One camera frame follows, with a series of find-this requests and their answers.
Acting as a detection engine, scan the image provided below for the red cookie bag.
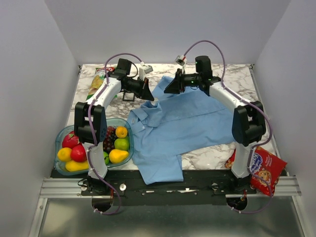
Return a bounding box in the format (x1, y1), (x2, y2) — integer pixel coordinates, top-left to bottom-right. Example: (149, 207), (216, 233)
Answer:
(225, 146), (288, 197)

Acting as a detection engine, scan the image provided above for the yellow mango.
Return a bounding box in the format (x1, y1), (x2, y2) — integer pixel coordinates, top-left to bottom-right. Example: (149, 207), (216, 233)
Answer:
(65, 160), (89, 172)

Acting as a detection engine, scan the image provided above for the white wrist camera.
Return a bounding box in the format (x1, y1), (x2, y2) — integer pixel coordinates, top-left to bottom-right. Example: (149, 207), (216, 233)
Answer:
(139, 61), (153, 80)
(175, 55), (187, 72)

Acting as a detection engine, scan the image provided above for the teal plastic fruit bowl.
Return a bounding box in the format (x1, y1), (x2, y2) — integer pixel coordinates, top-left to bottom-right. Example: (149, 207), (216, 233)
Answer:
(54, 118), (134, 176)

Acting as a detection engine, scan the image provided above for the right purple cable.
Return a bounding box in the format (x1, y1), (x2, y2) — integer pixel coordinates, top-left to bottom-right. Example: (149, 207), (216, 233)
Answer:
(184, 40), (275, 215)

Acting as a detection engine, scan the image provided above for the purple cable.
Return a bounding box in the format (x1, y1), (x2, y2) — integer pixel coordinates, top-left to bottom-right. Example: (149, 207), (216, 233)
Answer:
(184, 40), (275, 215)
(87, 52), (144, 216)

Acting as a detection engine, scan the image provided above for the blue short-sleeved shirt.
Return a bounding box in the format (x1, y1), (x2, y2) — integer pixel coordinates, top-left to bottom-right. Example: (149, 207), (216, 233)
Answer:
(127, 76), (234, 185)

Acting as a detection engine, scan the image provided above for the green apple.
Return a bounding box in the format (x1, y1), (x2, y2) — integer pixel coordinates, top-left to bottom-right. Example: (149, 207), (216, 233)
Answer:
(114, 137), (129, 151)

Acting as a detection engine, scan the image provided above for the black rectangular frame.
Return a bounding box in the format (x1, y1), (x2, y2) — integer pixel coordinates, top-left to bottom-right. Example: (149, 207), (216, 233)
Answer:
(122, 91), (135, 102)

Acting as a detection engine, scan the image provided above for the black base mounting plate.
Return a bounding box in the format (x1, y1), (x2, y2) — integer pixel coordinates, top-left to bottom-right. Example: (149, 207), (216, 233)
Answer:
(50, 169), (257, 207)

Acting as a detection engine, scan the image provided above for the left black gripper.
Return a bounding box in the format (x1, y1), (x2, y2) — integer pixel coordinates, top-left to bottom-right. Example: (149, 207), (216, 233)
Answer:
(123, 76), (154, 101)

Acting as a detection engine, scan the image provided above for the yellow lemon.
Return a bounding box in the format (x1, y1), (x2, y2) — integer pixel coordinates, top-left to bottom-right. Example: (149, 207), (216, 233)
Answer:
(57, 147), (72, 162)

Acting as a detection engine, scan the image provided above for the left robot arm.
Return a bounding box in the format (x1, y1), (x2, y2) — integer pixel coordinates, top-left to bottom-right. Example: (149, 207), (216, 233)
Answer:
(74, 58), (154, 195)

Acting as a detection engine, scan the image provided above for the red apple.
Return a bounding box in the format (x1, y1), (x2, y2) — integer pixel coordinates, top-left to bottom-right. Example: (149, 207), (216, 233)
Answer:
(70, 144), (87, 162)

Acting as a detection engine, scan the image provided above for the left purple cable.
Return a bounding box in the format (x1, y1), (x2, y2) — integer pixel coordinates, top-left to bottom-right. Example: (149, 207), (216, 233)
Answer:
(87, 52), (144, 216)

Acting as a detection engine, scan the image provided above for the yellow pear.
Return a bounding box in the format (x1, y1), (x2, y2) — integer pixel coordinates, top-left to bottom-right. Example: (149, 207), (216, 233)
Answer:
(109, 149), (129, 164)

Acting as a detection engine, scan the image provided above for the red dragon fruit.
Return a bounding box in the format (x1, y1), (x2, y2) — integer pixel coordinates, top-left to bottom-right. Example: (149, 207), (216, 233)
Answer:
(62, 131), (81, 149)

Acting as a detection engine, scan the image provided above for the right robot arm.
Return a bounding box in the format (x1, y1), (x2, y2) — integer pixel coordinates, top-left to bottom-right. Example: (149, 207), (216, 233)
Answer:
(164, 55), (266, 194)

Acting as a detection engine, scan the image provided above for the green chips bag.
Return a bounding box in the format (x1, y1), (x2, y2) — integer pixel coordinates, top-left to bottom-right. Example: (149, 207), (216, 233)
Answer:
(86, 67), (119, 105)

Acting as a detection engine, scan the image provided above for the dark purple grape bunch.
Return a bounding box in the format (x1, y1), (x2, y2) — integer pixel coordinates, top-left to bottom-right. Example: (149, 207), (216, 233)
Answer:
(103, 126), (117, 153)

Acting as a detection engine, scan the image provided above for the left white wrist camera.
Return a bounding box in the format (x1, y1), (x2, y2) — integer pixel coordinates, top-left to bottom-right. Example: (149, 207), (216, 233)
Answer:
(139, 61), (153, 80)

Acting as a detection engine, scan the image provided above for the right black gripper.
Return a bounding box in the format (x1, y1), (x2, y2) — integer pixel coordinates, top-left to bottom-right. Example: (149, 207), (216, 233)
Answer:
(163, 69), (200, 95)

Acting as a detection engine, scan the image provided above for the small orange fruit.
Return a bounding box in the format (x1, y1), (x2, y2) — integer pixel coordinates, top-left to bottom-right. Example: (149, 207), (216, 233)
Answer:
(115, 126), (128, 138)

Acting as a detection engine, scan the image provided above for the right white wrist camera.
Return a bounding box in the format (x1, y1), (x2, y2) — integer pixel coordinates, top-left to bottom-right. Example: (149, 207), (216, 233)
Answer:
(175, 55), (187, 72)

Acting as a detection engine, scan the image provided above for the aluminium rail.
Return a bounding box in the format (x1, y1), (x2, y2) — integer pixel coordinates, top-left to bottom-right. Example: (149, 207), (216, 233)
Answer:
(39, 176), (302, 199)

